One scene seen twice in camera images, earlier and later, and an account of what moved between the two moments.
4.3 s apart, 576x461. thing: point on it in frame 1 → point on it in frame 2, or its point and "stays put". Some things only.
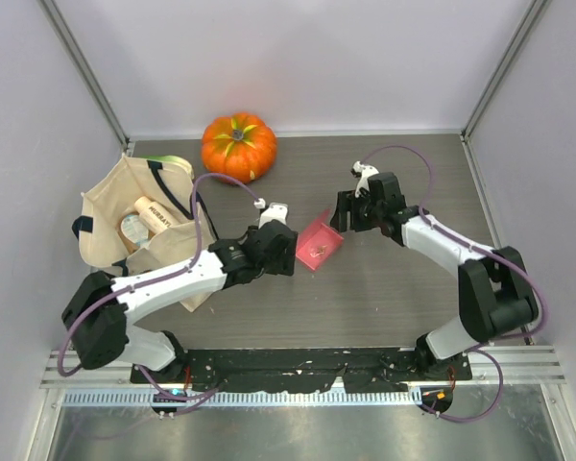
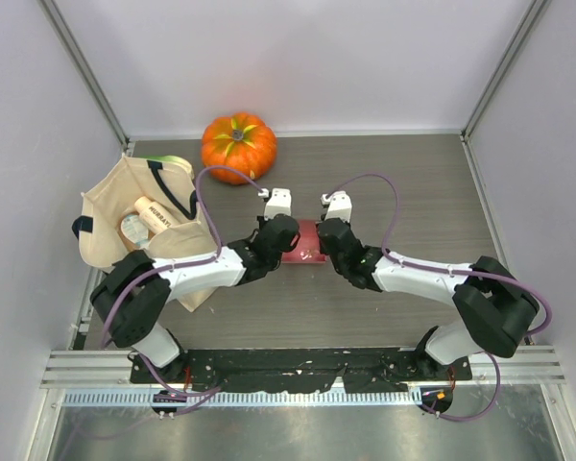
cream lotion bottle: x=153 y=215 stays put
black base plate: x=360 y=369 stays put
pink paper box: x=318 y=243 stays put
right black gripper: x=347 y=202 → x=324 y=248
